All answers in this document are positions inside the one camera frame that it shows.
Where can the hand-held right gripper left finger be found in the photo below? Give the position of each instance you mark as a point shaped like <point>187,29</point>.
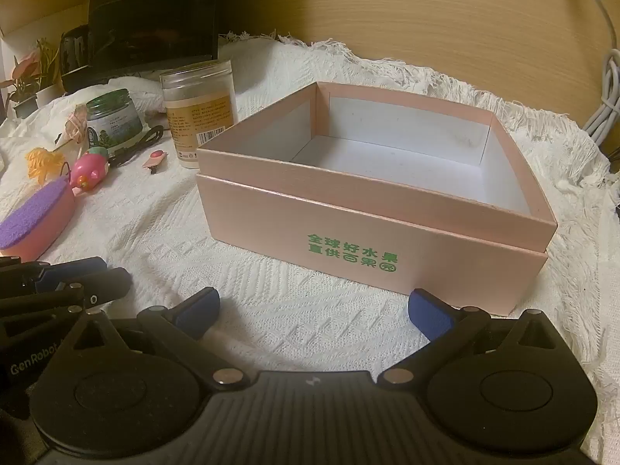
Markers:
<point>201,312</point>

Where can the beige ribbon bow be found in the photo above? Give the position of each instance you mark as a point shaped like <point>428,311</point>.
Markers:
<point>75,126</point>

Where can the yellow paper flower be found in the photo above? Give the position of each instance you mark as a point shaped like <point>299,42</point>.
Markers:
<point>43,162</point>

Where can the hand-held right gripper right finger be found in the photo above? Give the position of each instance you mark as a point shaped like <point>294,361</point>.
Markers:
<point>428,315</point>

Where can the white fringed tablecloth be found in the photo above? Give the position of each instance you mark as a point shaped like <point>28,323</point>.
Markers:
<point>145,232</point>

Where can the pink pig toy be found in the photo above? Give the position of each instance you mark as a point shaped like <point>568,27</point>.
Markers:
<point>89,169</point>

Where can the green lidded jar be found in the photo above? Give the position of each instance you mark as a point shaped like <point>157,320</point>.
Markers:
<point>116,126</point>

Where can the tall clear labelled jar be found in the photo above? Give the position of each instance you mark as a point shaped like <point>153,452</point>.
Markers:
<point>193,116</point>

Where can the pink hair clip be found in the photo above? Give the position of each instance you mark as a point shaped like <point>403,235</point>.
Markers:
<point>155,157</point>

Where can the white crumpled cloth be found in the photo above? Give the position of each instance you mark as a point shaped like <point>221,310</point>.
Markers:
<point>29,126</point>

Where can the pink cardboard box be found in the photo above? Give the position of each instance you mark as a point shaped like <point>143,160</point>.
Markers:
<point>290,232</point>

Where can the potted plant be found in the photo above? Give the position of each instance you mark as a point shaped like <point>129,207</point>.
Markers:
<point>29,82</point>

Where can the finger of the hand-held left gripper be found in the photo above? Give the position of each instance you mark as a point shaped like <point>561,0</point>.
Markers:
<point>72,271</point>
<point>106,283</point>

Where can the black monitor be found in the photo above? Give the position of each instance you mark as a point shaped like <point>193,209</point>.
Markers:
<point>155,19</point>

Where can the purple and pink sponge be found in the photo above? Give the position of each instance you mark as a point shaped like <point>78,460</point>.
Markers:
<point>34,218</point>

